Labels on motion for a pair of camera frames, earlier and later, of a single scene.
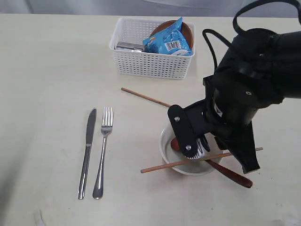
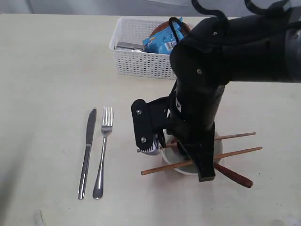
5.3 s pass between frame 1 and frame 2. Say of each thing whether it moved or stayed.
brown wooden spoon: stayed
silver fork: stayed
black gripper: moved
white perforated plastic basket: stayed
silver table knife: stayed
